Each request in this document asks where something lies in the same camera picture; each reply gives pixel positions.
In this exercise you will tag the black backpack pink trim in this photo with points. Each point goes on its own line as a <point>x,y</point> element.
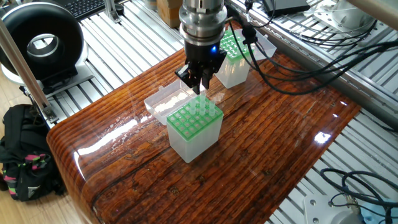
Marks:
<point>25,149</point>

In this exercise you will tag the glossy wooden board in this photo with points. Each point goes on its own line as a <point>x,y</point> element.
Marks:
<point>217,168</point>

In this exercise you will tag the translucent tip box green rack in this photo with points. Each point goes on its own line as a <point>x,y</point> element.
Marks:
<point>193,140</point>
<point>236,74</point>

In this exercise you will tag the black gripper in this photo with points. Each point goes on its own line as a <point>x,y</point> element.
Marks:
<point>204,56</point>

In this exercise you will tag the slim aluminium post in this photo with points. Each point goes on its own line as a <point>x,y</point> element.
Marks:
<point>22,68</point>

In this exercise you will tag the clear hinged box lid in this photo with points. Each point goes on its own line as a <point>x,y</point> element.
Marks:
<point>163,102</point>
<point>266,45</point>

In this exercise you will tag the black round fan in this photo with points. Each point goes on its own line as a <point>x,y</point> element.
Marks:
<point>65,37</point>

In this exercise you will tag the black keyboard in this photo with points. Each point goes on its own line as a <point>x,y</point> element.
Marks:
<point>84,6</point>

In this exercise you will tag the brown cardboard box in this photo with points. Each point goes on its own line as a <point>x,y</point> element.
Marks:
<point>168,9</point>

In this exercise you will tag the black power adapter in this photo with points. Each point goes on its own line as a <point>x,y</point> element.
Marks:
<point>289,5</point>

